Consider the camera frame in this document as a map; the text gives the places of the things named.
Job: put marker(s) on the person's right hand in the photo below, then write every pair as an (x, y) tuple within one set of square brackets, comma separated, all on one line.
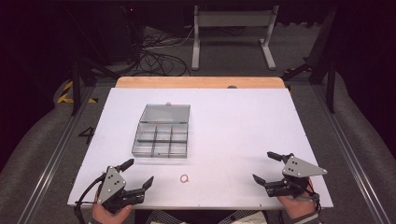
[(295, 207)]

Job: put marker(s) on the person's left hand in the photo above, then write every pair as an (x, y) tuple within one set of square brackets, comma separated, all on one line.
[(104, 215)]

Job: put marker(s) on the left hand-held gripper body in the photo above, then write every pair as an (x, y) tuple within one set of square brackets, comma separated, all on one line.
[(110, 185)]

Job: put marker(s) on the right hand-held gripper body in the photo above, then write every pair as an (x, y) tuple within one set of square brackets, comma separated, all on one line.
[(299, 169)]

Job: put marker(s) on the black tripod stand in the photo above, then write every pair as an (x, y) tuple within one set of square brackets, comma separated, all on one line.
[(77, 77)]

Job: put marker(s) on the grey metal stand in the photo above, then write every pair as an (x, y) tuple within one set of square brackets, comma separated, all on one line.
[(233, 19)]

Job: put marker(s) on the small red rubber band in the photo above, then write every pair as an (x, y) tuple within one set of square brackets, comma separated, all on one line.
[(184, 178)]

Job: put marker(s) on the yellow black floor tape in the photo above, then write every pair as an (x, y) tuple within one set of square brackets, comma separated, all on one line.
[(70, 95)]

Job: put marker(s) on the white table board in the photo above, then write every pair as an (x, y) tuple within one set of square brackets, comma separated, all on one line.
[(233, 130)]

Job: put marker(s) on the grey metal floor rail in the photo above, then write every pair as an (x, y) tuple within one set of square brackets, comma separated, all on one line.
[(51, 161), (348, 155)]

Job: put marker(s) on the person's checkered clothing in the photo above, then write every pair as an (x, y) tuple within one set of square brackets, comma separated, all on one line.
[(163, 216)]

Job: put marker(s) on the black angled stand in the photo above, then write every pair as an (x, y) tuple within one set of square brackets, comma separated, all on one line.
[(323, 62)]

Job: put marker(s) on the clear plastic compartment box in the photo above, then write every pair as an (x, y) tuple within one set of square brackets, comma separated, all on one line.
[(162, 132)]

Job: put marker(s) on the wooden table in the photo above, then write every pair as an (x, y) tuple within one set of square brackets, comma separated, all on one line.
[(199, 82)]

